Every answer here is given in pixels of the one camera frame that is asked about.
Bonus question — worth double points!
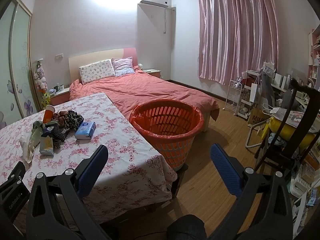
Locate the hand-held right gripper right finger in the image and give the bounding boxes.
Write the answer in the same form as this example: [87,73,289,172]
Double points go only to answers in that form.
[210,144,293,240]

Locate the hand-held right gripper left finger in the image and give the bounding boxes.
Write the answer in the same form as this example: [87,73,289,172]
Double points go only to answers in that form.
[26,144,109,240]

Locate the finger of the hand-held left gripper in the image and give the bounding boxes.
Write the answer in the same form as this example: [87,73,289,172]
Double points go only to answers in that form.
[0,161,26,193]

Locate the orange plastic laundry basket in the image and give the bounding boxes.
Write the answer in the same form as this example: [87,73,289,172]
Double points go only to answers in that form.
[129,100,205,172]

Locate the orange paper cup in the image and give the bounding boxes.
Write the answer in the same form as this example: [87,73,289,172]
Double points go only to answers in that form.
[43,105,56,124]

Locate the white crumpled cloth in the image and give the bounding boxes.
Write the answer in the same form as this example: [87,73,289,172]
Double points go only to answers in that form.
[19,132,34,164]

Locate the floral tablecloth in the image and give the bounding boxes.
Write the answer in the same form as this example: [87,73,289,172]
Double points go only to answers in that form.
[0,92,178,228]

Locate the beige snack wrapper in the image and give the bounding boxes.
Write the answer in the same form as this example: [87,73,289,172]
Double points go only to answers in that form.
[39,136,54,158]

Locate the blue tissue packet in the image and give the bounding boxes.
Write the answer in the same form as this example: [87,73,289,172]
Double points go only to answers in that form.
[74,121,96,140]

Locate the white metal folding stand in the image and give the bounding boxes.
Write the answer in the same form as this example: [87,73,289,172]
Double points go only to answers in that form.
[246,119,269,151]

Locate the dark wooden table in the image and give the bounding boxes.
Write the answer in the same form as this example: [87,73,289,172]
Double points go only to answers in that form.
[150,163,189,207]

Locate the grey green sock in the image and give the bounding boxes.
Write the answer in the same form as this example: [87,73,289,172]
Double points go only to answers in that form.
[30,120,46,147]

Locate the black patterned sock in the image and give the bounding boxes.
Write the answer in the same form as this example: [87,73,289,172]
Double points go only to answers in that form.
[51,125,70,147]

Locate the dark blue packet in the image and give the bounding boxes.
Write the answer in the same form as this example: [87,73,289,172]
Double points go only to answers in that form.
[42,126,54,139]

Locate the black white dotted scrunchie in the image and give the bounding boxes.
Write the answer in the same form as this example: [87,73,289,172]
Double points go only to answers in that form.
[64,109,84,131]

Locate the brown paper bag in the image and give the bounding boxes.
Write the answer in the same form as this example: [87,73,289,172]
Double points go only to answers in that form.
[247,106,266,128]

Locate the brown plaid scrunchie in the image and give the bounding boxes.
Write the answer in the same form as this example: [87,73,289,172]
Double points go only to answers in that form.
[51,112,68,128]

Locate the person's dark trouser leg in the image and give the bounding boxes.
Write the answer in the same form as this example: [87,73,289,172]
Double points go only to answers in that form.
[167,214,208,240]

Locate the yellow cushion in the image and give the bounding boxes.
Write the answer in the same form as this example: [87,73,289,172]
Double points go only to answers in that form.
[267,118,317,148]

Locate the white plastic shelf trolley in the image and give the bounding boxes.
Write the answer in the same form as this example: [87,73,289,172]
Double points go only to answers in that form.
[237,70,262,119]

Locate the white storage box clutter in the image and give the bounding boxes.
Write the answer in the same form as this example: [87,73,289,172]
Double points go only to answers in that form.
[289,164,320,231]

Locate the pink bedside table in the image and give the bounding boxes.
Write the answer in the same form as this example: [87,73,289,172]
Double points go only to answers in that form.
[142,69,162,81]
[49,87,71,106]

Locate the dark wooden chair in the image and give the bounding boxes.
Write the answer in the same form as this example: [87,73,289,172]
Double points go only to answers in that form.
[254,78,320,178]

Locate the white paper bag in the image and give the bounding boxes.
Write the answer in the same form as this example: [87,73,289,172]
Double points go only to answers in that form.
[250,82,263,105]

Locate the printed newspaper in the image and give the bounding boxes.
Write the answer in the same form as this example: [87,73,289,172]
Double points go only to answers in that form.
[272,107,320,133]

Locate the grey cloth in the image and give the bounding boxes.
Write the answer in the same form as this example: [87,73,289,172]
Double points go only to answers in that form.
[260,74,276,106]

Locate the hanging plush toys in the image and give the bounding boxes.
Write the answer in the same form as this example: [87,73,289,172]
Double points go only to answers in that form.
[34,60,51,107]

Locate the orange duvet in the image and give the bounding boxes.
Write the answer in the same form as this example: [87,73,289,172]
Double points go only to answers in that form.
[69,66,220,130]

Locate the floral pillow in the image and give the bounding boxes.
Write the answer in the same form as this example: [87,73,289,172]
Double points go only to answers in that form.
[79,59,116,85]

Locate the flower print sliding wardrobe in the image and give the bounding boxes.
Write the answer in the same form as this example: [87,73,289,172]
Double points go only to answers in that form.
[0,0,41,131]

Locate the pink striped pillow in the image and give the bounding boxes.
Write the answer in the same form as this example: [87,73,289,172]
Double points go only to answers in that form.
[111,57,136,77]

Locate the beige pink headboard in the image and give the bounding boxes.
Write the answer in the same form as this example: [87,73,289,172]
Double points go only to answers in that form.
[68,47,138,83]

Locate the pink curtain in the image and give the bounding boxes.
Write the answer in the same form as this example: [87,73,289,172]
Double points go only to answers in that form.
[197,0,279,86]

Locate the white air conditioner pipe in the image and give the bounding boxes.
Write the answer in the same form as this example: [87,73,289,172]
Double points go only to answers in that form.
[163,7,175,34]

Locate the white air conditioner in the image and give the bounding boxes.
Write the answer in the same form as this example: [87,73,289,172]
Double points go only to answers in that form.
[140,0,169,8]

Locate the white bed frame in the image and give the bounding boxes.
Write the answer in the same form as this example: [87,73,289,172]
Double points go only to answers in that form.
[200,105,220,133]

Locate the white wire rack trolley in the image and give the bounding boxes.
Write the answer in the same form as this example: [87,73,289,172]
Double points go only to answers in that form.
[225,80,244,116]

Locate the white wall shelf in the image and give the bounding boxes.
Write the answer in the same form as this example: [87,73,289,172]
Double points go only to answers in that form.
[308,27,320,91]

